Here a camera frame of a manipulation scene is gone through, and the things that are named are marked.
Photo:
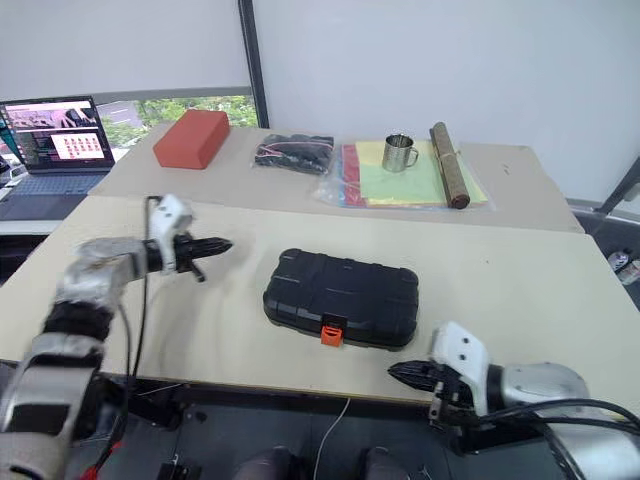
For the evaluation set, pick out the dark rounded shape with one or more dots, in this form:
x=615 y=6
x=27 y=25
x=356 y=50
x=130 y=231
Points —
x=385 y=465
x=270 y=465

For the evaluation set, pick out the stainless steel mug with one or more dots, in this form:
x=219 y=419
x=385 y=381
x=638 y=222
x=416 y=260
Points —
x=396 y=155

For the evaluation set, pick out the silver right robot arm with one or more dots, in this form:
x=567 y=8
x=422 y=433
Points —
x=540 y=387

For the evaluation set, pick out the rolled brown mat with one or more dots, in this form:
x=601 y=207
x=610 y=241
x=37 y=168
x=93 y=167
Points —
x=450 y=165

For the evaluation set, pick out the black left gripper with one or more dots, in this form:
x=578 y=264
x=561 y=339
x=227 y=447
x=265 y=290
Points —
x=184 y=252

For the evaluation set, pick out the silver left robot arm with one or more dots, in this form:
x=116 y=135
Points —
x=75 y=300

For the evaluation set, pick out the black window frame post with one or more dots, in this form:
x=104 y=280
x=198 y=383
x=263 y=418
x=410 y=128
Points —
x=255 y=65

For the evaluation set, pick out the small black floor device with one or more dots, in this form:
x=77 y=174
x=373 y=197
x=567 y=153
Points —
x=180 y=472

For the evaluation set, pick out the small bottles cluster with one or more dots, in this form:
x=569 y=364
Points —
x=627 y=267

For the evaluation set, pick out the clear bag of coloured paper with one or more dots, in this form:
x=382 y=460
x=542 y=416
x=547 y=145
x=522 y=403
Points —
x=400 y=187

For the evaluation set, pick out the red rectangular foam block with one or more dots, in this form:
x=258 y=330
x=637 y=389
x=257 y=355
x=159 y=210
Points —
x=192 y=140

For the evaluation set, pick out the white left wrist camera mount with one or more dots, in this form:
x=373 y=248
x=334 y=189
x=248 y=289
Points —
x=170 y=212

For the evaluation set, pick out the black table frame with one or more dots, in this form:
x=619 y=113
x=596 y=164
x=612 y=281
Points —
x=160 y=405

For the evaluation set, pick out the grey metal frame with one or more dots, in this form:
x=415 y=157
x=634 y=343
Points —
x=622 y=190

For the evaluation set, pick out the black plastic tool case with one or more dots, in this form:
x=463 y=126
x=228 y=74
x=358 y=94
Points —
x=345 y=295

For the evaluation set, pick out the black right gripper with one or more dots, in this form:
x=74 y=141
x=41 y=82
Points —
x=452 y=400

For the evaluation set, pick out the open grey laptop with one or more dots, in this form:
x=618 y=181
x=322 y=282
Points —
x=55 y=150

